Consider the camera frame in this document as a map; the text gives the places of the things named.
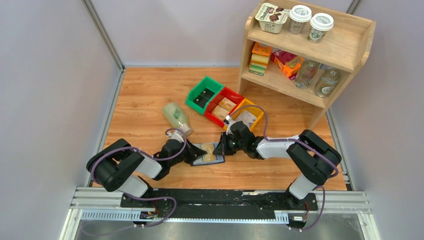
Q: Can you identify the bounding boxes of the black cards in green bin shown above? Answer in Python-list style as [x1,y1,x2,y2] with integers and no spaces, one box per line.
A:
[193,88,215,109]

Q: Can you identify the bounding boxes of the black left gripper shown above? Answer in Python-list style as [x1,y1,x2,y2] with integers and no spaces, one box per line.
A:
[168,138,207,168]

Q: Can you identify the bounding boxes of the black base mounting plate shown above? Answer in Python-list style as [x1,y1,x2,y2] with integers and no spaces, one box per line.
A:
[120,188,319,220]

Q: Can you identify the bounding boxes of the white lidded coffee cup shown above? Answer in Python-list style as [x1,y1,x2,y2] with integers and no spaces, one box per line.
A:
[307,13,334,43]
[288,5,312,35]

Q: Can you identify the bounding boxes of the gold credit card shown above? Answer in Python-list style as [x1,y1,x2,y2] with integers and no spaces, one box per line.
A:
[201,143,216,164]

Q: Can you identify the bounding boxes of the orange pink snack box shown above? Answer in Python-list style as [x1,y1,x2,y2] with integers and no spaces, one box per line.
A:
[270,50,305,81]

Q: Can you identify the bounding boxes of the tan cards in red bin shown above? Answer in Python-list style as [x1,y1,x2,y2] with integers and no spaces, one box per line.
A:
[211,97,236,121]

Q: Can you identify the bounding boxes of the silver cards in yellow bin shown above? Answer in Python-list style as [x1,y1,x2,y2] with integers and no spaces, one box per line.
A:
[235,110,257,128]

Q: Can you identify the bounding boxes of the green plastic bin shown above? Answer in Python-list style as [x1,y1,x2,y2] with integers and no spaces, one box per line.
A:
[185,76,224,115]

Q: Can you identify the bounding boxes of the yellow plastic bin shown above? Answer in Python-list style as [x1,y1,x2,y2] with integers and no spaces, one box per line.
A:
[230,98,264,132]

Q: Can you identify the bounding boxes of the wooden shelf unit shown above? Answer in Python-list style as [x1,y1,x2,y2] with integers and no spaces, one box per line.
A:
[237,0,376,129]

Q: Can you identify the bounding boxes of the chobani yogurt cup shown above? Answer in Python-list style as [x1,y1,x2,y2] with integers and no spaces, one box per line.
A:
[255,2,290,34]

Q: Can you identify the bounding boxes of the right clear glass bottle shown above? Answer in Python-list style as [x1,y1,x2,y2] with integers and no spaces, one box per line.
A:
[314,67,342,98]

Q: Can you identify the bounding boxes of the stack of sponges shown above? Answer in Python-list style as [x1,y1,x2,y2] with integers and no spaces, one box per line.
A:
[249,42,273,76]

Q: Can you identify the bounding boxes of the blue leather card holder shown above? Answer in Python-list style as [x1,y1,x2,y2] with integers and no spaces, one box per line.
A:
[190,142,225,167]

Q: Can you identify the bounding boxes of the green liquid plastic bottle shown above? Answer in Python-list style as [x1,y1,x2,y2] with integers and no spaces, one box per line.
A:
[162,102,193,136]

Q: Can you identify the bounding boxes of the clear glass bottle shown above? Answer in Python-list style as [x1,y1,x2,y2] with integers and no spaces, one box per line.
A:
[294,59,319,89]
[314,67,342,98]

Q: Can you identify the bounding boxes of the left white lidded coffee cup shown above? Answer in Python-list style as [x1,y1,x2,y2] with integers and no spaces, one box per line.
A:
[288,5,312,35]

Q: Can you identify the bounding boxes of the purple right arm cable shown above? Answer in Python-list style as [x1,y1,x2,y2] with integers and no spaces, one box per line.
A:
[228,104,340,232]

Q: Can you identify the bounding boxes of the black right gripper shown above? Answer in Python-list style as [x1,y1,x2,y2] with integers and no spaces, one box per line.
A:
[213,132,246,156]

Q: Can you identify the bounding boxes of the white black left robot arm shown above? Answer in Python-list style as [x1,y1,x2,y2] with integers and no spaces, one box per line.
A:
[86,138,208,208]

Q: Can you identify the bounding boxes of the right white lidded coffee cup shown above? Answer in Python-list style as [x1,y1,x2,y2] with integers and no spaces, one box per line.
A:
[307,13,334,43]

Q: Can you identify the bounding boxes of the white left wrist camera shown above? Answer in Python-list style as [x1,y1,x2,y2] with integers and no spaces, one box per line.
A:
[167,131,184,143]

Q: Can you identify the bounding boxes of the left clear glass bottle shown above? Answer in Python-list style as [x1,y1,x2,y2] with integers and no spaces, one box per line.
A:
[294,59,319,89]

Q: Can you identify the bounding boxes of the aluminium frame rail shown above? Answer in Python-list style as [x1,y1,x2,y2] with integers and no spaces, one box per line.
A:
[60,187,381,240]

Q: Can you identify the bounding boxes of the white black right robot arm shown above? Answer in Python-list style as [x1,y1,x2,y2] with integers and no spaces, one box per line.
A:
[213,121,342,210]

